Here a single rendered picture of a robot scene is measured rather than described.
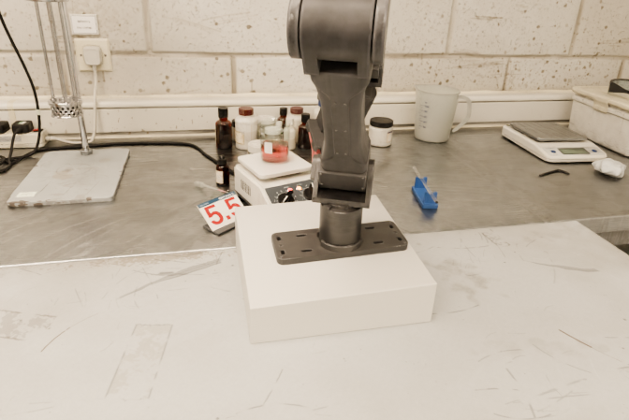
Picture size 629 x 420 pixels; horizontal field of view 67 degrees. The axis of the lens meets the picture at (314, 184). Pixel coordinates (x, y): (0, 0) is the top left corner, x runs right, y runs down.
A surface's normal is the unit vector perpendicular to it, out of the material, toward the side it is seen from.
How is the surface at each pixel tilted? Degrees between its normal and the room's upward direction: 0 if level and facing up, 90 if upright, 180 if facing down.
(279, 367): 0
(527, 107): 90
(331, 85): 128
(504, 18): 90
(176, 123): 90
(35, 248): 0
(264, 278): 4
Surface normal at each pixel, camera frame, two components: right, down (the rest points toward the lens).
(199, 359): 0.04, -0.91
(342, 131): -0.16, 0.87
